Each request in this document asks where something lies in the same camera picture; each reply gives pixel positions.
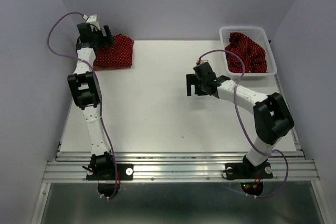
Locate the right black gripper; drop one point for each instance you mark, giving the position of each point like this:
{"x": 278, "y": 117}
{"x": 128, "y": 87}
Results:
{"x": 192, "y": 79}

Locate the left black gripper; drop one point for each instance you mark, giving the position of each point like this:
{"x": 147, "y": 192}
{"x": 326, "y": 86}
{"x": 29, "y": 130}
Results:
{"x": 109, "y": 40}

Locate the red polka dot skirt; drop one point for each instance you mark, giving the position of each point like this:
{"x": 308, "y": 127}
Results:
{"x": 119, "y": 54}
{"x": 252, "y": 55}

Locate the red plaid skirt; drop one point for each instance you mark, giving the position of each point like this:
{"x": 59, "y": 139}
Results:
{"x": 100, "y": 68}

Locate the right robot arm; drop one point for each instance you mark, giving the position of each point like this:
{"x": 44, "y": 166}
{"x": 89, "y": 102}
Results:
{"x": 272, "y": 119}

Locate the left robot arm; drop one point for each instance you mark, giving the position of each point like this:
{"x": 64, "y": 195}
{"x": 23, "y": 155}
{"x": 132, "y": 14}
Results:
{"x": 86, "y": 94}

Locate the white plastic basket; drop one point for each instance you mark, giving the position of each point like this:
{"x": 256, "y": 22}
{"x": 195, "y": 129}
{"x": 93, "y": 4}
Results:
{"x": 232, "y": 62}

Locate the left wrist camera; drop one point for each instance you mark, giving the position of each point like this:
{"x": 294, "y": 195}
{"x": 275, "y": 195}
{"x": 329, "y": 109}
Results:
{"x": 93, "y": 20}

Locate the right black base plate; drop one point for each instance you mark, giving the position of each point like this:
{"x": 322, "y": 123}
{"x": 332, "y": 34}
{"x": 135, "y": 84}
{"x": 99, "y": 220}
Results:
{"x": 244, "y": 171}

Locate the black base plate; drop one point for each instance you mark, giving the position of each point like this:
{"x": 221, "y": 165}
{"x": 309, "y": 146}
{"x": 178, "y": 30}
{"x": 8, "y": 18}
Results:
{"x": 124, "y": 172}
{"x": 244, "y": 171}

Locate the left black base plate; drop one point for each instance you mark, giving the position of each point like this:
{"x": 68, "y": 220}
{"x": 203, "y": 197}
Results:
{"x": 124, "y": 172}

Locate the aluminium mounting rail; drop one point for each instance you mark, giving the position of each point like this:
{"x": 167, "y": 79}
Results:
{"x": 177, "y": 167}

